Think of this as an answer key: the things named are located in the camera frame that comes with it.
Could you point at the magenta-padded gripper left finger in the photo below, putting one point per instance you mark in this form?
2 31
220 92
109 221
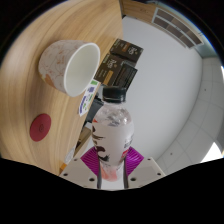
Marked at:
78 171

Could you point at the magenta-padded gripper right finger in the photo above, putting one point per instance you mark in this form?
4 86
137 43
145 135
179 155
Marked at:
148 171

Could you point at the clear black-capped drink bottle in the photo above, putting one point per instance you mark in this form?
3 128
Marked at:
112 133

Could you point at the wooden side desk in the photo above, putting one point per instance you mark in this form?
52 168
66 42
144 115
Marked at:
83 138

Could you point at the flat round red coaster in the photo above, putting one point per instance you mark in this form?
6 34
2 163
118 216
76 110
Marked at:
40 127

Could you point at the white sticker sheet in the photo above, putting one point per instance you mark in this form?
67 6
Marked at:
87 98

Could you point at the dark brown windowed box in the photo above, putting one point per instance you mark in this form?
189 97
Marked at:
126 74

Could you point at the white patterned mug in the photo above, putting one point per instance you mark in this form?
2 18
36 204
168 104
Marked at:
56 63

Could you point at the small dark brown box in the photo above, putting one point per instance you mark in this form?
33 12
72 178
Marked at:
126 50

